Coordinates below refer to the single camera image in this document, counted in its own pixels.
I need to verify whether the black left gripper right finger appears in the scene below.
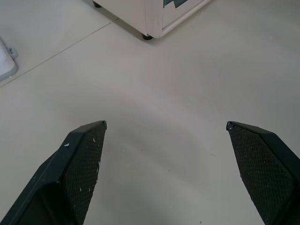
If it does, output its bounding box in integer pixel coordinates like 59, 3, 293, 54
225, 120, 300, 225

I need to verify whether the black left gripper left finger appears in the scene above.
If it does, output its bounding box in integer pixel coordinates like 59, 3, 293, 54
0, 120, 108, 225

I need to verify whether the white plastic object with clip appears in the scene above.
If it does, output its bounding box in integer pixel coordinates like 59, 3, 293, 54
0, 37, 19, 83

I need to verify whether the white cabinet on casters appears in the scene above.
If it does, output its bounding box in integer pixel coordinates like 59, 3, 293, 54
92, 0, 213, 39

